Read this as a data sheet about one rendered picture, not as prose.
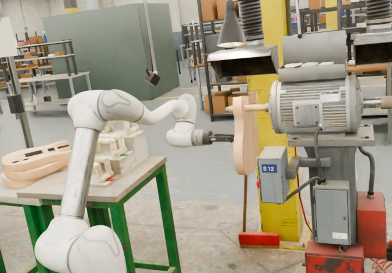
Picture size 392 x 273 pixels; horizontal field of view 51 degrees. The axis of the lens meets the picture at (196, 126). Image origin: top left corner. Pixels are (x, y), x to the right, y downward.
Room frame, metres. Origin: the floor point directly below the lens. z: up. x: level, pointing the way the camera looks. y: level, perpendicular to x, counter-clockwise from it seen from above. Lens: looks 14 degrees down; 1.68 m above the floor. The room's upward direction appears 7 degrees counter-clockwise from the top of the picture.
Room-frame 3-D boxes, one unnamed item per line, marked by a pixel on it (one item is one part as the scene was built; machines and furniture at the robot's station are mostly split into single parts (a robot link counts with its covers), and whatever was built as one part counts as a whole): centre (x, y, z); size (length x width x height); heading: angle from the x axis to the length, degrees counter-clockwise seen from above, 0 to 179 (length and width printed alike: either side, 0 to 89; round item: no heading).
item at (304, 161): (1.73, -0.50, 1.02); 0.13 x 0.04 x 0.04; 68
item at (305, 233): (2.92, -0.57, 0.02); 0.40 x 0.40 x 0.02; 68
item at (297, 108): (1.83, -0.55, 1.25); 0.41 x 0.27 x 0.26; 68
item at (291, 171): (1.70, -0.40, 1.02); 0.19 x 0.04 x 0.04; 158
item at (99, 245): (1.43, 0.43, 0.87); 0.18 x 0.16 x 0.22; 62
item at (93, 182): (2.11, 0.58, 0.94); 0.27 x 0.15 x 0.01; 67
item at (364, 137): (1.82, -0.61, 1.11); 0.36 x 0.24 x 0.04; 68
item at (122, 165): (2.25, 0.52, 0.98); 0.27 x 0.16 x 0.09; 67
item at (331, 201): (1.67, -0.55, 0.93); 0.15 x 0.10 x 0.55; 68
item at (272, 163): (1.65, -0.38, 0.99); 0.24 x 0.21 x 0.26; 68
